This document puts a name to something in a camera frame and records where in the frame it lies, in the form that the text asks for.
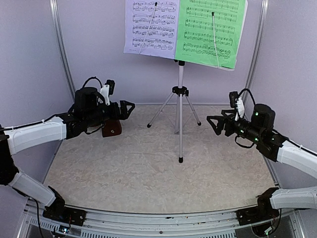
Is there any white sheet music page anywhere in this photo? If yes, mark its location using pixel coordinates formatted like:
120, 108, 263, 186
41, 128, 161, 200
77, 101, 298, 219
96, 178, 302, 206
123, 0, 180, 60

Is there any white perforated music stand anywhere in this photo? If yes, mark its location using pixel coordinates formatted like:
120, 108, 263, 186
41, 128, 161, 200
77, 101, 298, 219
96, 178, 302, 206
123, 0, 249, 163

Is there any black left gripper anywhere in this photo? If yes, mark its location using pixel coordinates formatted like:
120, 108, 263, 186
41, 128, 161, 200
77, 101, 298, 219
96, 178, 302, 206
84, 100, 135, 126

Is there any left aluminium frame post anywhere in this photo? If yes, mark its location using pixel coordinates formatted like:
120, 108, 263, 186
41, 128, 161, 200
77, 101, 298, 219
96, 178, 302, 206
49, 0, 76, 101

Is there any green sheet music page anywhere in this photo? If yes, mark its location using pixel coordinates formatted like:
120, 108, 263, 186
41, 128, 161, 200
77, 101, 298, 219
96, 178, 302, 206
175, 0, 248, 71

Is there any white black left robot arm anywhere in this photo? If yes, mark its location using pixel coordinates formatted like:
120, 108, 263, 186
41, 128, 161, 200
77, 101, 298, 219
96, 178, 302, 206
0, 84, 135, 221

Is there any brown wooden metronome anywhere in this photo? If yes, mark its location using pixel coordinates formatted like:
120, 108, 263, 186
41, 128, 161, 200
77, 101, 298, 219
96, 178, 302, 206
102, 119, 122, 138

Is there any aluminium frame post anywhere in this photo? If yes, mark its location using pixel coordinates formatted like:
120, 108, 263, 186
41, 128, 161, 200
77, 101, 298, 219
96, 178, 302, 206
239, 0, 269, 110
49, 0, 76, 101

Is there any black right camera cable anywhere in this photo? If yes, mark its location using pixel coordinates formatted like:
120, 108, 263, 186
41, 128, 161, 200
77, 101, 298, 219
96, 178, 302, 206
237, 88, 257, 106

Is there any black camera cable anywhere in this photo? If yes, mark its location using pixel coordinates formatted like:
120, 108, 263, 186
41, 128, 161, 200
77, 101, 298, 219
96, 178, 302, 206
81, 76, 104, 90
237, 88, 257, 106

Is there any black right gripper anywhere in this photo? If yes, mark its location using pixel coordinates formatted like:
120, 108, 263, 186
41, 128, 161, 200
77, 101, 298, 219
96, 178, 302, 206
207, 109, 263, 144

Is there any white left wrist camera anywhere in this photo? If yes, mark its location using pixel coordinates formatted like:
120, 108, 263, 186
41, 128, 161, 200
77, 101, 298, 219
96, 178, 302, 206
98, 79, 115, 106

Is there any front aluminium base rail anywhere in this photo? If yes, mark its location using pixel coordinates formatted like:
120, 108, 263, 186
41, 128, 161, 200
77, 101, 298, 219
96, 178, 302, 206
15, 200, 307, 238

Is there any black left camera cable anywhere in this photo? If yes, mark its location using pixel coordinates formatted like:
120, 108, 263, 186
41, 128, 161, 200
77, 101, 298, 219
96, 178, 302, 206
81, 76, 104, 90

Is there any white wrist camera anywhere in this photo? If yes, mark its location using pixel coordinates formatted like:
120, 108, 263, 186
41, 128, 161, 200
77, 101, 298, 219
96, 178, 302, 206
98, 79, 115, 106
229, 91, 245, 121

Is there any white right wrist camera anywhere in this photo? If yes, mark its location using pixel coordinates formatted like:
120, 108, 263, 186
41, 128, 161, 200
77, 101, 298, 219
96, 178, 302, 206
229, 91, 245, 121

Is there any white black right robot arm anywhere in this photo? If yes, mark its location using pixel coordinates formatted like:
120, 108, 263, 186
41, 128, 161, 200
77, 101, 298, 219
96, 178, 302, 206
207, 104, 317, 220

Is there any right aluminium frame post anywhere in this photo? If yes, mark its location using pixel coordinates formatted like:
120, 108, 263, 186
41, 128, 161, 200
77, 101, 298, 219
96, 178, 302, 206
239, 0, 269, 110

